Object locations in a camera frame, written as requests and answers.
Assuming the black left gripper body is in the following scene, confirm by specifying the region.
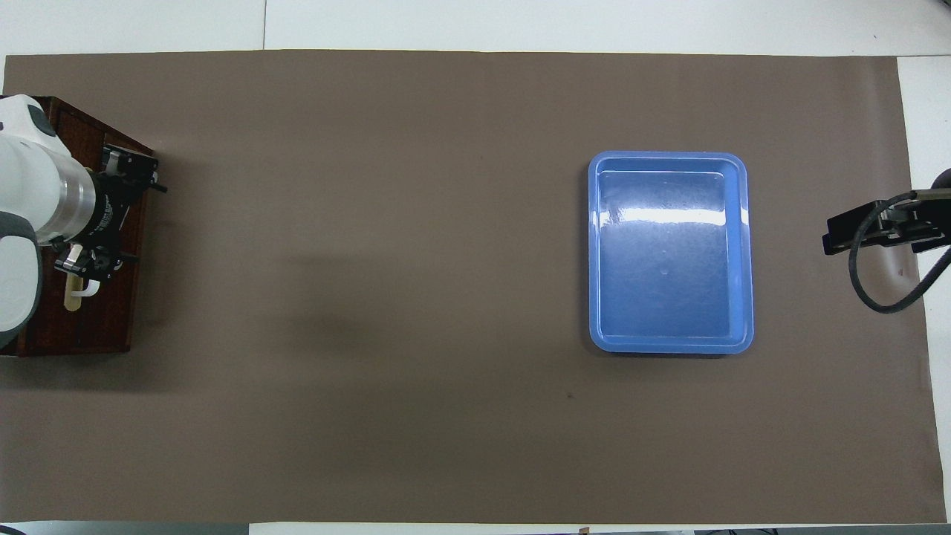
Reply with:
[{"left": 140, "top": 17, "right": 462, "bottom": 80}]
[{"left": 74, "top": 171, "right": 138, "bottom": 257}]

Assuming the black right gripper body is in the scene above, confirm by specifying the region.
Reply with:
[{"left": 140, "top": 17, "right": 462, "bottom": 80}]
[{"left": 880, "top": 192, "right": 951, "bottom": 254}]

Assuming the wooden drawer with dark front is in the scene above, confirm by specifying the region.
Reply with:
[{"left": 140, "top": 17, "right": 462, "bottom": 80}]
[{"left": 28, "top": 100, "right": 112, "bottom": 354}]

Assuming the dark wooden cabinet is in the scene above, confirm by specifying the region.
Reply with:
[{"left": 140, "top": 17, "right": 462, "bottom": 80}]
[{"left": 0, "top": 95, "right": 154, "bottom": 356}]

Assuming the blue plastic tray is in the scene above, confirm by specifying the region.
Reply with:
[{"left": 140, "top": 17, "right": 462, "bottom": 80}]
[{"left": 588, "top": 151, "right": 755, "bottom": 355}]

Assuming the brown table mat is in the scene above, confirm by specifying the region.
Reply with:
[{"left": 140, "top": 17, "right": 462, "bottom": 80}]
[{"left": 0, "top": 49, "right": 949, "bottom": 525}]

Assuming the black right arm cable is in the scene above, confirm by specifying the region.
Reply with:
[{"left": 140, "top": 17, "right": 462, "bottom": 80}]
[{"left": 848, "top": 192, "right": 951, "bottom": 314}]

